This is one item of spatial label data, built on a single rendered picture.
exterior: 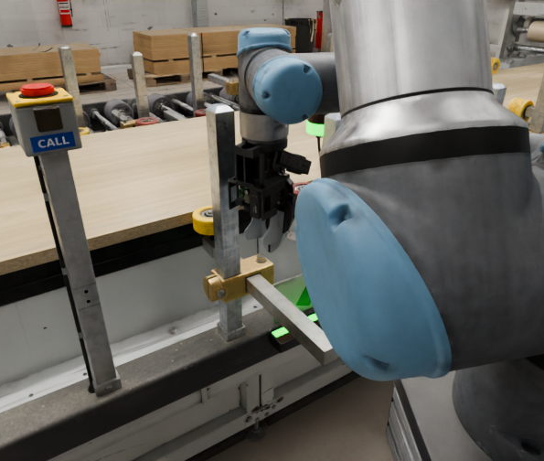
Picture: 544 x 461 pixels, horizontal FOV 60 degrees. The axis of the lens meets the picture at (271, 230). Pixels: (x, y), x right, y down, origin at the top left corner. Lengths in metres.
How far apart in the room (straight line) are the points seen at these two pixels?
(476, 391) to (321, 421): 1.37
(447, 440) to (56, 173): 0.57
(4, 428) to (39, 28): 7.28
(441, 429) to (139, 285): 0.80
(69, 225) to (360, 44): 0.56
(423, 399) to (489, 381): 0.07
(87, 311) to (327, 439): 1.10
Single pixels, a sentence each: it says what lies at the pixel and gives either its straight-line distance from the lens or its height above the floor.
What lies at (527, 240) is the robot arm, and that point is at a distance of 0.26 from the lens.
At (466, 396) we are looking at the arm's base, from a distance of 0.42.
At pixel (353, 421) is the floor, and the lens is 1.77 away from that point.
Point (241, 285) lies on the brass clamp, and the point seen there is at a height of 0.83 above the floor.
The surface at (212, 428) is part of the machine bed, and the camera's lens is 1.53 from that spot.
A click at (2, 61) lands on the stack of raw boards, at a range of 6.64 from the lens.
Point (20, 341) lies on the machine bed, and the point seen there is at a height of 0.71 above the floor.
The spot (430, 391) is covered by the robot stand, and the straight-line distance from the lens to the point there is 0.45.
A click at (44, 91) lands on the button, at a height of 1.23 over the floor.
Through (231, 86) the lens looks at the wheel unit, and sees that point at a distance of 2.02.
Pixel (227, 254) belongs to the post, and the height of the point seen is 0.90.
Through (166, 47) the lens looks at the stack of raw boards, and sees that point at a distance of 7.06.
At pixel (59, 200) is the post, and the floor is 1.08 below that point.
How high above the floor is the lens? 1.36
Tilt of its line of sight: 28 degrees down
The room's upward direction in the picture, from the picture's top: straight up
